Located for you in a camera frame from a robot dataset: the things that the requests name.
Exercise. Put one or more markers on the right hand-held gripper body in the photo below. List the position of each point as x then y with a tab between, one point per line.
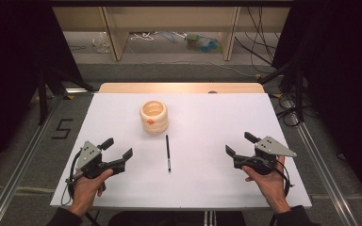
268	149

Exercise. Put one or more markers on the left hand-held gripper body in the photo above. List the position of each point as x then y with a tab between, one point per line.
89	158

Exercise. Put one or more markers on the black pen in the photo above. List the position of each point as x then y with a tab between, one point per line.
168	152

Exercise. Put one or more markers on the cream ribbed pen holder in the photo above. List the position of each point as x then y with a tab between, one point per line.
157	124

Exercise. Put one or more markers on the person's left hand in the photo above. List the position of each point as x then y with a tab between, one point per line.
86	190

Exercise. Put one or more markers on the person's right hand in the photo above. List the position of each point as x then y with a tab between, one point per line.
273	185

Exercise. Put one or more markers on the white board table cover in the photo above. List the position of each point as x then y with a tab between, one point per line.
201	141

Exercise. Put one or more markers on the black metal stand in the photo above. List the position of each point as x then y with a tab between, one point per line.
43	100
300	94

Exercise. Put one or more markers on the wooden table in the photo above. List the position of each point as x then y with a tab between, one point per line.
138	88

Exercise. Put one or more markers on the white table leg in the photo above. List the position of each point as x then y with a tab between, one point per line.
210	218

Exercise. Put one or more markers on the clear plastic bottle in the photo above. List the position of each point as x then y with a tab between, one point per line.
102	42

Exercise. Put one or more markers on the black curtain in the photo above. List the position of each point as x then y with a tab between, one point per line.
9	62
342	78

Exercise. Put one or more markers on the colourful plastic bag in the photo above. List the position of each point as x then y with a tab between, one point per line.
202	43

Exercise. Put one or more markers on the wooden shelf unit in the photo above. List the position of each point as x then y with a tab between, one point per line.
169	19

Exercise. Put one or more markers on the aluminium floor rail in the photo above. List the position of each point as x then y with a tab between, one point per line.
323	175
19	175

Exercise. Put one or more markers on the black frame bar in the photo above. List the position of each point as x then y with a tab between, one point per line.
169	3

